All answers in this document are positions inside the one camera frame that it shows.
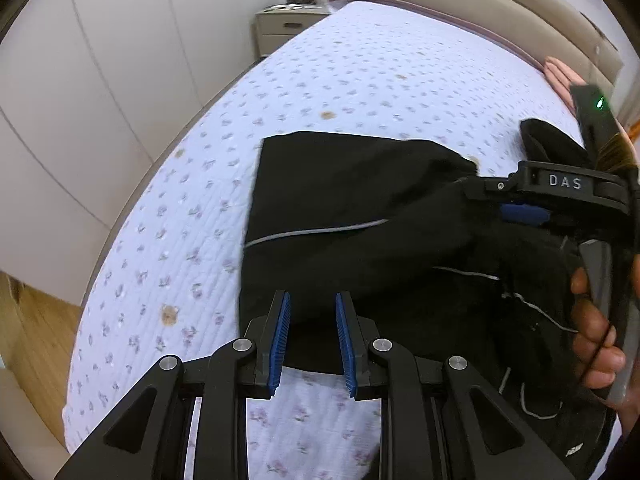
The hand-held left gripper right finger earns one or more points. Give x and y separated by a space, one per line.
346 345

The white wardrobe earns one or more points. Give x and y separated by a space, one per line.
100 85

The beige nightstand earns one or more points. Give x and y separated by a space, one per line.
280 27

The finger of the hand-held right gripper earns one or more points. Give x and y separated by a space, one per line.
497 187
522 214

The folded pink blanket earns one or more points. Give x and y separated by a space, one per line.
560 76

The bed with floral sheet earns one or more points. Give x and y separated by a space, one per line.
350 85

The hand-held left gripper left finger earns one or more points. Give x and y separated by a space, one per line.
280 345

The orange curtain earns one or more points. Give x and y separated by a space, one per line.
635 132

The black jacket with grey piping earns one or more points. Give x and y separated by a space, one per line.
350 210

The person's right hand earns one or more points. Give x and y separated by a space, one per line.
595 350

